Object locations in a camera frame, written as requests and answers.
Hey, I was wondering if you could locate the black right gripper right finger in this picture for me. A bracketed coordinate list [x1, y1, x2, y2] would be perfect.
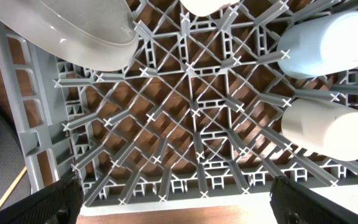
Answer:
[270, 175, 358, 224]

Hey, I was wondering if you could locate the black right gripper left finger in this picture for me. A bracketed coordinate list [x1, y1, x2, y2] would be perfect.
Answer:
[0, 176, 84, 224]

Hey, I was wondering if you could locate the wooden chopstick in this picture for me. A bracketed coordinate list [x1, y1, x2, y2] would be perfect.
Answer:
[0, 167, 27, 209]

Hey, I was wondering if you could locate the cream paper cup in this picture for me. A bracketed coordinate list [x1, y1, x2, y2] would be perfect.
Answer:
[281, 98, 358, 161]

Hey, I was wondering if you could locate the blue cup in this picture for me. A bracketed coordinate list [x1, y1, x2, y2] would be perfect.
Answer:
[277, 11, 358, 79]

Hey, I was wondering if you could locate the grey plate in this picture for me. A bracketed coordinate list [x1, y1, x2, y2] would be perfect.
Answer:
[0, 0, 139, 71]

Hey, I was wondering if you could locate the pink bowl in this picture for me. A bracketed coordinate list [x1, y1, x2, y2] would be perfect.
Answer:
[180, 0, 239, 17]

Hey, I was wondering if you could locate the grey dishwasher rack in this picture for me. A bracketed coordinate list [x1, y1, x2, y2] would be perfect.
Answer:
[0, 1, 358, 216]

